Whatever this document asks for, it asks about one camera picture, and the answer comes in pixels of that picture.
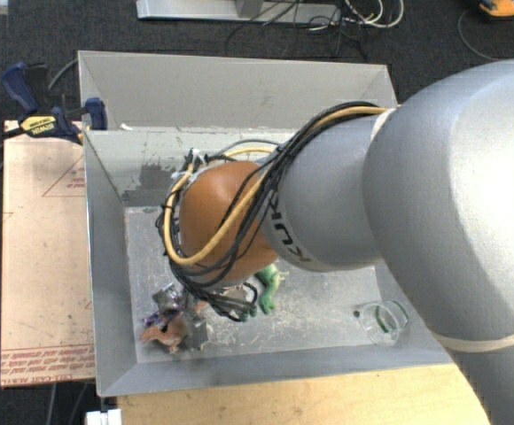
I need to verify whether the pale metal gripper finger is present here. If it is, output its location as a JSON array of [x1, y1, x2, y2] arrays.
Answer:
[[152, 282, 183, 314], [185, 310, 210, 351]]

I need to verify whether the small purple toy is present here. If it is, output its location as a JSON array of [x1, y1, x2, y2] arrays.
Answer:
[[144, 297, 183, 328]]

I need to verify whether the orange-brown toy animal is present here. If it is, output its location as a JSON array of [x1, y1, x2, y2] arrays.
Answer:
[[139, 313, 187, 354]]

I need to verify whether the green toy animal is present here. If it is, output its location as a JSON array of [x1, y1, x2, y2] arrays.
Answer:
[[254, 263, 290, 315]]

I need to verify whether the brown cardboard board, red print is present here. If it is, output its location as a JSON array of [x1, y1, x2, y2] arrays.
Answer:
[[0, 120, 97, 389]]

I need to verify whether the clear glass cup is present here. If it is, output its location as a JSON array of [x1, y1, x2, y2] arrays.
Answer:
[[357, 299, 410, 347]]

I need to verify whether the grey metal bin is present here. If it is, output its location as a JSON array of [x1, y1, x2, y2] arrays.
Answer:
[[77, 50, 456, 398]]

